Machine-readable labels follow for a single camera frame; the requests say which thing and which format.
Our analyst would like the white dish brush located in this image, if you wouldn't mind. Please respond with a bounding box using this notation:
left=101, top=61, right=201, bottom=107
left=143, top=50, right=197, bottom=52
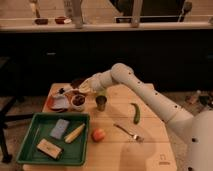
left=58, top=84, right=79, bottom=94

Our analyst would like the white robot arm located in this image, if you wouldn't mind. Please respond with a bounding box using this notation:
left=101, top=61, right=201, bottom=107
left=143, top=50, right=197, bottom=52
left=79, top=63, right=213, bottom=171

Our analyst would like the purple bowl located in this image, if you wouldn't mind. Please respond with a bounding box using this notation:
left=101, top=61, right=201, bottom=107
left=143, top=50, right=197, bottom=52
left=71, top=78, right=87, bottom=89

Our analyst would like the white bowl with food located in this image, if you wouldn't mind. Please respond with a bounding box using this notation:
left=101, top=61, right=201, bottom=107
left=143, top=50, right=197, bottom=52
left=71, top=95, right=85, bottom=111

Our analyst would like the green plastic cup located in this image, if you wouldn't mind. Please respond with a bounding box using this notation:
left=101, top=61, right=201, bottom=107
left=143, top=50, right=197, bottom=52
left=97, top=90, right=107, bottom=96

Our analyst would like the orange plate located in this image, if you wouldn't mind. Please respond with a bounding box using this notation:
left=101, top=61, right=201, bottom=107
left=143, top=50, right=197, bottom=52
left=46, top=95, right=70, bottom=112

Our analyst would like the grey cloth on plate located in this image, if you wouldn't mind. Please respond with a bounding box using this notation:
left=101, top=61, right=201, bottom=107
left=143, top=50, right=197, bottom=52
left=52, top=95, right=70, bottom=109

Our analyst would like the blue sponge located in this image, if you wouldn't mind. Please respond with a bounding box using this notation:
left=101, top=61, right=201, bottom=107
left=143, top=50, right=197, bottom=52
left=50, top=119, right=69, bottom=139

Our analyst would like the red tomato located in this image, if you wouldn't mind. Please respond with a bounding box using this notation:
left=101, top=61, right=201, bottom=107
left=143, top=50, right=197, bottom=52
left=92, top=128, right=106, bottom=142

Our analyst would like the yellow corn cob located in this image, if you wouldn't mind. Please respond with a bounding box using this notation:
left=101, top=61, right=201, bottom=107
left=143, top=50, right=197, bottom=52
left=65, top=124, right=85, bottom=143

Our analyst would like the green chili pepper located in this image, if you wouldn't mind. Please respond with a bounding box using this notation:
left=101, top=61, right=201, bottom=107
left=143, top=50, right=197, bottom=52
left=130, top=103, right=140, bottom=124

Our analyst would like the green plastic tray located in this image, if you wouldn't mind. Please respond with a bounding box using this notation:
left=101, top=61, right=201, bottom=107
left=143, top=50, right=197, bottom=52
left=16, top=113, right=90, bottom=166

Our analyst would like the black chair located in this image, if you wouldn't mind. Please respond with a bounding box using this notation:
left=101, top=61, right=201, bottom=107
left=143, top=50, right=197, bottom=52
left=0, top=56, right=35, bottom=164

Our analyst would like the wooden block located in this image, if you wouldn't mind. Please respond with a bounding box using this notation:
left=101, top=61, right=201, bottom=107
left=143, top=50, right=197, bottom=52
left=37, top=139, right=63, bottom=160

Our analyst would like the silver fork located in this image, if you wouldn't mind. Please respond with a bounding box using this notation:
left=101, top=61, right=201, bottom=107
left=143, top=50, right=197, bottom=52
left=113, top=123, right=144, bottom=143

